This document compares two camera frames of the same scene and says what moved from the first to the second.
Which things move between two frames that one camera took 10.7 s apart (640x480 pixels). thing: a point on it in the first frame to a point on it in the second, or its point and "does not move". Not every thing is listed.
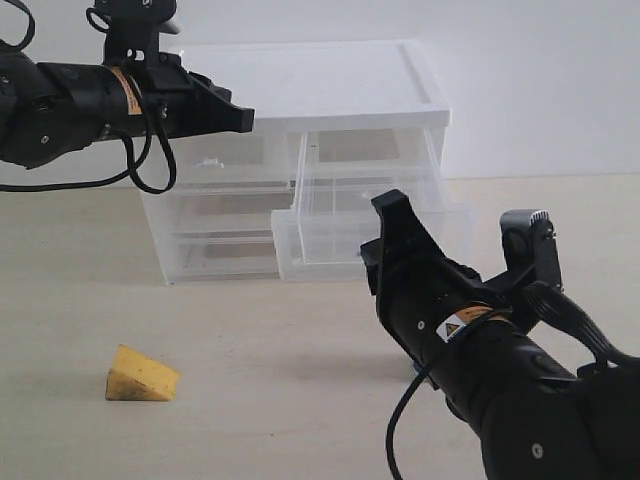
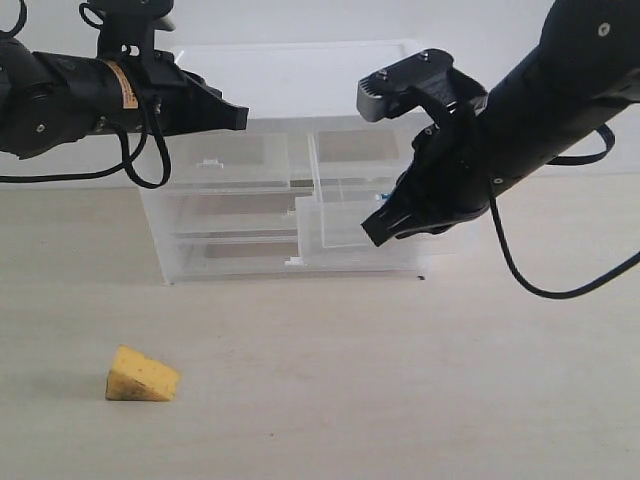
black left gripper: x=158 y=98 does not move
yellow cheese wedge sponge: x=137 y=376 does not move
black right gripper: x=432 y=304 to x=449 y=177
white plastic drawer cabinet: x=291 y=199 does not move
